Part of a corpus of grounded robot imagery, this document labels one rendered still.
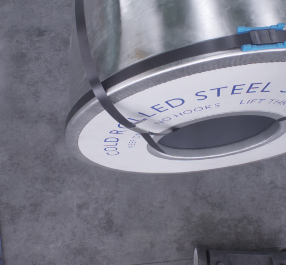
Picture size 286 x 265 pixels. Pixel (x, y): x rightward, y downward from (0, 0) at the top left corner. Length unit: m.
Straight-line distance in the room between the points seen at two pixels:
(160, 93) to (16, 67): 1.90
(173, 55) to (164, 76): 0.05
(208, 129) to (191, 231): 0.72
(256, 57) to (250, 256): 1.29
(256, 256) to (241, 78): 1.22
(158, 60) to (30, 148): 1.60
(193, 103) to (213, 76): 0.14
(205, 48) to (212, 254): 1.27
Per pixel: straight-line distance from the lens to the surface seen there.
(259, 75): 0.73
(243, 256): 1.72
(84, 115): 0.80
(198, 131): 1.42
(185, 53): 0.62
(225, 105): 0.84
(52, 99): 2.21
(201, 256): 1.67
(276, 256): 1.78
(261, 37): 0.64
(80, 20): 0.78
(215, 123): 1.44
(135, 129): 0.78
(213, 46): 0.62
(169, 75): 0.63
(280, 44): 0.64
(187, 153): 1.36
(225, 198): 1.91
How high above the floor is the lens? 1.83
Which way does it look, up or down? 68 degrees down
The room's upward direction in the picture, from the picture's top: 1 degrees counter-clockwise
